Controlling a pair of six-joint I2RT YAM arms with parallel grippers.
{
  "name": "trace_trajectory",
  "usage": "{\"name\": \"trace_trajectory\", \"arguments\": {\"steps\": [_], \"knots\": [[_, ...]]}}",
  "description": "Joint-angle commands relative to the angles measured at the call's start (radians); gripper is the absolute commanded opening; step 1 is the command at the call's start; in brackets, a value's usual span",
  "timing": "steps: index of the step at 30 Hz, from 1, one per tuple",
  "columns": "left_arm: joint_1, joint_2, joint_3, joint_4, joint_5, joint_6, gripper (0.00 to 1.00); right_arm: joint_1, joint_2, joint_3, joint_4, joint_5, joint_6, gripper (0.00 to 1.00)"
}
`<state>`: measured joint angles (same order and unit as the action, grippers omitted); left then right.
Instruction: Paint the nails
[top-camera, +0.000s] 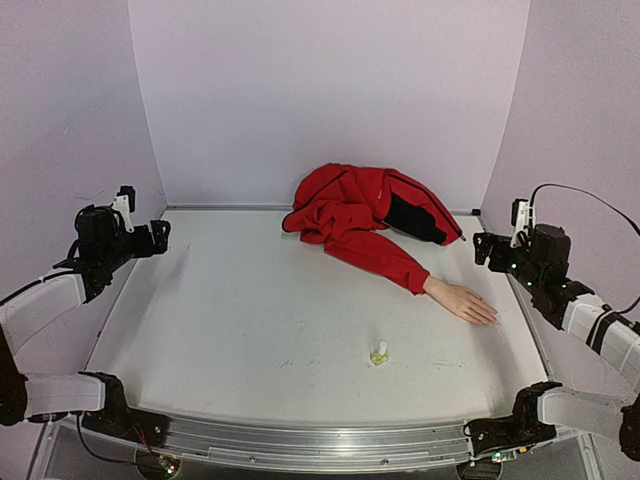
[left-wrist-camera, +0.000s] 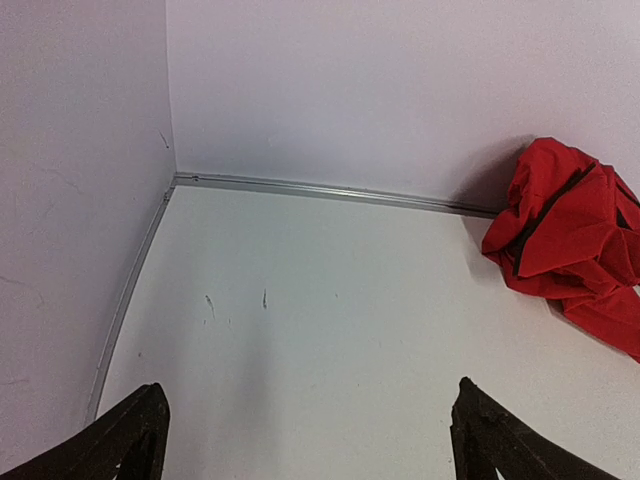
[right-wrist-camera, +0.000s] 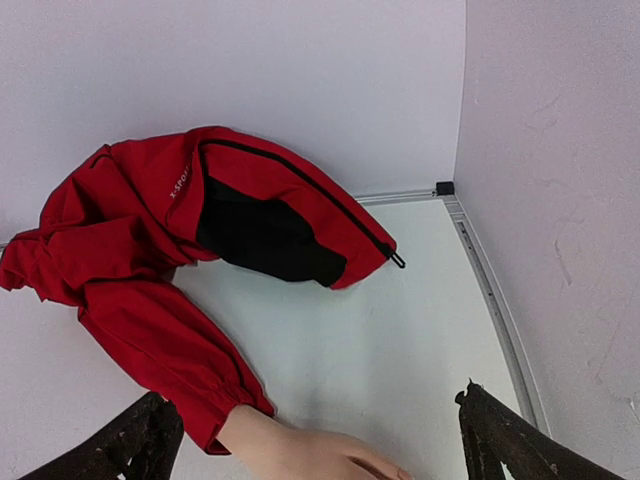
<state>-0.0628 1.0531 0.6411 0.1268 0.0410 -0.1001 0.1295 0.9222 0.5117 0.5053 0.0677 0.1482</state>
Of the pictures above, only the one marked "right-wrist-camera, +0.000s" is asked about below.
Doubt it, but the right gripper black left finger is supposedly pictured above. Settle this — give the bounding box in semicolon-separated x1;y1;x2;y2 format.
22;392;184;480

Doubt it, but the red black sports jacket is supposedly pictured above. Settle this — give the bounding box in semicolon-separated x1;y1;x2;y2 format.
1;126;397;455

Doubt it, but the black corner bracket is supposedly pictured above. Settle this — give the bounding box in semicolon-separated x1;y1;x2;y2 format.
436;181;455;196

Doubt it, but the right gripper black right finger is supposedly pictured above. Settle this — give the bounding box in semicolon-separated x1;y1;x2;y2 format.
455;382;619;480

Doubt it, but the mannequin hand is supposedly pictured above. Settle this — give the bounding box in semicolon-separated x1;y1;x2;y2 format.
217;405;412;480

